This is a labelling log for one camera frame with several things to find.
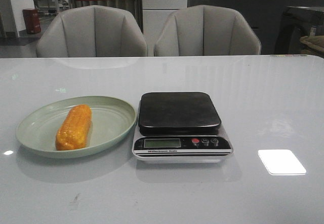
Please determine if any orange corn cob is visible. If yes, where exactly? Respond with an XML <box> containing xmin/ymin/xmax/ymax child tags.
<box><xmin>55</xmin><ymin>104</ymin><xmax>92</xmax><ymax>151</ymax></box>

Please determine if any black silver kitchen scale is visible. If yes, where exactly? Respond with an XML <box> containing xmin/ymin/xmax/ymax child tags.
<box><xmin>132</xmin><ymin>92</ymin><xmax>233</xmax><ymax>164</ymax></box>

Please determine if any grey upholstered chair right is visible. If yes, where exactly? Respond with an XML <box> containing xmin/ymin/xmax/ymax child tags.
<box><xmin>153</xmin><ymin>5</ymin><xmax>261</xmax><ymax>57</ymax></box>

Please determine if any grey upholstered chair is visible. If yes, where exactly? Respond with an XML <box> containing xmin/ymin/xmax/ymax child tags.
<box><xmin>153</xmin><ymin>5</ymin><xmax>261</xmax><ymax>57</ymax></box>
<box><xmin>36</xmin><ymin>5</ymin><xmax>148</xmax><ymax>58</ymax></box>

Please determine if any light green plate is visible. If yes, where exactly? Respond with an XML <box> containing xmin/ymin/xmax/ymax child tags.
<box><xmin>16</xmin><ymin>96</ymin><xmax>137</xmax><ymax>159</ymax></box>

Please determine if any grey upholstered chair left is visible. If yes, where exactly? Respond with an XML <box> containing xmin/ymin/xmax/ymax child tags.
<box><xmin>36</xmin><ymin>5</ymin><xmax>148</xmax><ymax>58</ymax></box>

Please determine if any white cabinet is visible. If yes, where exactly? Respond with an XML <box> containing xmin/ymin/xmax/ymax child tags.
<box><xmin>142</xmin><ymin>0</ymin><xmax>187</xmax><ymax>56</ymax></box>

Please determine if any dark grey counter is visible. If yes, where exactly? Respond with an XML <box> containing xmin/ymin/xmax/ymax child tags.
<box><xmin>188</xmin><ymin>0</ymin><xmax>323</xmax><ymax>54</ymax></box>

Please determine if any red bin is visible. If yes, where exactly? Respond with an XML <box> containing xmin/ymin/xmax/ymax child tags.
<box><xmin>22</xmin><ymin>8</ymin><xmax>41</xmax><ymax>34</ymax></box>

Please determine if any dark appliance at right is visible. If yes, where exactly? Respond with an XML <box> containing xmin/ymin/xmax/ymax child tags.
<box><xmin>274</xmin><ymin>6</ymin><xmax>323</xmax><ymax>54</ymax></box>

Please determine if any beige cushion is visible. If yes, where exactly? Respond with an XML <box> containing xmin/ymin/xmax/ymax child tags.
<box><xmin>300</xmin><ymin>35</ymin><xmax>324</xmax><ymax>58</ymax></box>

